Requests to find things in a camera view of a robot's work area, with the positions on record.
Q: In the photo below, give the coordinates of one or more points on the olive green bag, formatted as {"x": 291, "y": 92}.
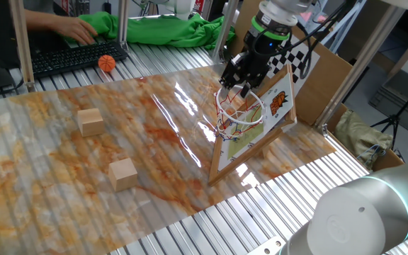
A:
{"x": 356, "y": 134}

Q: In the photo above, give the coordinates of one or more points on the person's grey shirt torso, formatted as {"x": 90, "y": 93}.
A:
{"x": 37, "y": 4}

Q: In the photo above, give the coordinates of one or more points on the person's bare hand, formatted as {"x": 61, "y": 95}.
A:
{"x": 76, "y": 30}

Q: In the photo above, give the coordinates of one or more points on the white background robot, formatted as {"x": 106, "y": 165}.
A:
{"x": 179, "y": 7}

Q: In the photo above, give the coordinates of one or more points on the black keyboard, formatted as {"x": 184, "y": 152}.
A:
{"x": 73, "y": 58}

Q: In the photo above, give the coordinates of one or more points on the aluminium profile post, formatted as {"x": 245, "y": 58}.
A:
{"x": 225, "y": 32}
{"x": 123, "y": 21}
{"x": 360, "y": 63}

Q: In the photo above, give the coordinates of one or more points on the orange marble pattern mat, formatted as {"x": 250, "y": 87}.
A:
{"x": 48, "y": 195}

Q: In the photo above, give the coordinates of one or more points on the checkerboard calibration sheet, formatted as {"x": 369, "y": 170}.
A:
{"x": 297, "y": 58}

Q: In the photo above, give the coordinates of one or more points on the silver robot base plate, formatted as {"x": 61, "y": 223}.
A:
{"x": 267, "y": 248}

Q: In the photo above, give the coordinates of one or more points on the light wooden block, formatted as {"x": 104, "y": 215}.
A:
{"x": 90, "y": 122}
{"x": 123, "y": 175}

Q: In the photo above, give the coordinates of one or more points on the black tripod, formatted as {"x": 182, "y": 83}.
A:
{"x": 393, "y": 120}

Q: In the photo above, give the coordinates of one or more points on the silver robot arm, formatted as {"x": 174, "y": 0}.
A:
{"x": 367, "y": 212}

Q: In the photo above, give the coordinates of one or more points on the person's bare forearm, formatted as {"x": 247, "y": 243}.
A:
{"x": 41, "y": 20}

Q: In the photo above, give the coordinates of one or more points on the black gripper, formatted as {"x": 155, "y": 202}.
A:
{"x": 260, "y": 60}

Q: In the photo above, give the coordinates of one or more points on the white mini basketball hoop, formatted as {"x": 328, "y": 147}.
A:
{"x": 278, "y": 102}

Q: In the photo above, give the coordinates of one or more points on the brown cardboard box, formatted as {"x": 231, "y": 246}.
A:
{"x": 388, "y": 162}

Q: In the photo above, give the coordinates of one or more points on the small orange basketball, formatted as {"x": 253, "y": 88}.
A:
{"x": 106, "y": 63}

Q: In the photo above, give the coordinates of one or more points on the green cloth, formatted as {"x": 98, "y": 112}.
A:
{"x": 168, "y": 32}

